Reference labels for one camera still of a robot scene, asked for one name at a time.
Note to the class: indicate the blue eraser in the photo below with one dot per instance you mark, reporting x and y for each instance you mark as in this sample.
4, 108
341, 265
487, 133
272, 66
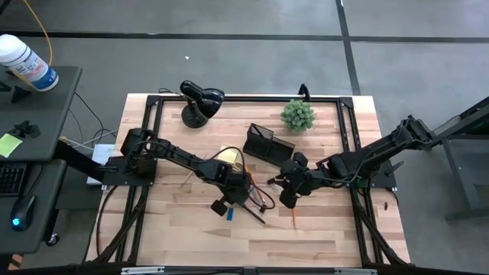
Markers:
230, 214

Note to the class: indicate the black computer mouse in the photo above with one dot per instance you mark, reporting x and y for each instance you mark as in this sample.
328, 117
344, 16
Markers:
23, 212

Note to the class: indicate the white wipes canister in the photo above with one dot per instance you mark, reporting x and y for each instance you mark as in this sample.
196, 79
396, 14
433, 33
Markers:
23, 61

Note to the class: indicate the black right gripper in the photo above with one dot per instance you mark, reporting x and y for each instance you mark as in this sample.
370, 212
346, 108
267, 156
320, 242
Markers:
300, 177

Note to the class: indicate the black crossbar with silver brackets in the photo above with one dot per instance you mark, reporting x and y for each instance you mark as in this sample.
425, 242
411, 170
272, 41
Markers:
206, 272

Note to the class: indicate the green artificial plant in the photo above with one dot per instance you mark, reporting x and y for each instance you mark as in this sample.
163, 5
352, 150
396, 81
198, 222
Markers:
298, 115

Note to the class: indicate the black keyboard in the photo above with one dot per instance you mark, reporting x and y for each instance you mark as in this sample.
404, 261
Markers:
11, 179

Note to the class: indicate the black aluminium table frame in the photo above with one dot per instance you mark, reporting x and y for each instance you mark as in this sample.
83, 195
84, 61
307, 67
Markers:
248, 98

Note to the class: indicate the green sticky note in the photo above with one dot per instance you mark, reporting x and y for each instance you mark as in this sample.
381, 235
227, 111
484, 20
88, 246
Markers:
8, 145

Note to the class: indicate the black side desk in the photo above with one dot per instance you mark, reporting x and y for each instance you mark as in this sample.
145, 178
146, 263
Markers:
46, 110

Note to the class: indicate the black caster wheel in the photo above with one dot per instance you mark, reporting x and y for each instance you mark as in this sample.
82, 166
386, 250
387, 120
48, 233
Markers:
52, 239

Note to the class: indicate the black triangular bracket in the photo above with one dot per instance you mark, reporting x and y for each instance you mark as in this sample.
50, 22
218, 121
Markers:
4, 87
18, 95

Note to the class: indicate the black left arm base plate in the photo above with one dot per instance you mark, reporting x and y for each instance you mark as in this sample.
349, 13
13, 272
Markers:
114, 177

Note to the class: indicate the black binder clip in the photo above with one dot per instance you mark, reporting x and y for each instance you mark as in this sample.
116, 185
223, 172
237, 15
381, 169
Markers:
263, 209
272, 186

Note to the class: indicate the small black plastic part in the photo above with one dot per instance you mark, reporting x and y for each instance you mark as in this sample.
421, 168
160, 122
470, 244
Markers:
24, 130

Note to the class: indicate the orange pencil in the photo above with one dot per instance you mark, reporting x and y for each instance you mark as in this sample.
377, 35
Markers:
248, 172
293, 219

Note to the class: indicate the yellow sticky note pad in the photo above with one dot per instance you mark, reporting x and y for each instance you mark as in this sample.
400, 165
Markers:
229, 156

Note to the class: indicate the black pen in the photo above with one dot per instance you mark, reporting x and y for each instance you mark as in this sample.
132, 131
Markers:
254, 214

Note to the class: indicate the white box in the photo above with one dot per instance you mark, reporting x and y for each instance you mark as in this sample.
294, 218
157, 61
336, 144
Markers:
101, 153

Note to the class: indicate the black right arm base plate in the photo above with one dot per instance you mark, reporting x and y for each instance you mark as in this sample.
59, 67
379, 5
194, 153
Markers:
386, 179

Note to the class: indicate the dark grey metal cart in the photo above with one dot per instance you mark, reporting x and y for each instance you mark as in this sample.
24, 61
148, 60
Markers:
458, 175

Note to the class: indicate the orange striped marker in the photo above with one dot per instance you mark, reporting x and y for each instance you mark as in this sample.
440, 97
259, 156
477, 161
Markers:
15, 263

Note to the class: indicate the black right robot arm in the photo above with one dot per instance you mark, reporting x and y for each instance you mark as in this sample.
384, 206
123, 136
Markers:
366, 156

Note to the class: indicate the light wooden pencil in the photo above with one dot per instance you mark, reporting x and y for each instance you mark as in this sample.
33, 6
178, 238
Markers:
189, 177

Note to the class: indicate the black desk lamp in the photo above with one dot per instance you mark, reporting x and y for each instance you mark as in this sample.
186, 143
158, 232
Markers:
202, 100

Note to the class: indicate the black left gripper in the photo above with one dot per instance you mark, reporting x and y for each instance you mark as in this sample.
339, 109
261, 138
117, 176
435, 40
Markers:
235, 185

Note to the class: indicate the small black mount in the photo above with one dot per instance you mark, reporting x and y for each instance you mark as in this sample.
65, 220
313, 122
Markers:
303, 91

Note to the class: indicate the black mesh desk organizer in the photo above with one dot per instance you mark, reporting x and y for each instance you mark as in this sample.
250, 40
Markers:
267, 147

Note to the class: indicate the black keyboard shelf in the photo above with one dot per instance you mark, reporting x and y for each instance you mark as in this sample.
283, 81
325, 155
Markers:
42, 229

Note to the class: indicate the black desk base leg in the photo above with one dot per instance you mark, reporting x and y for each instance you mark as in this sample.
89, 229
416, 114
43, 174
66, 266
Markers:
76, 156

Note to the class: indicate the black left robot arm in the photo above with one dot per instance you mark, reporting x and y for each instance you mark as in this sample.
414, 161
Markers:
179, 156

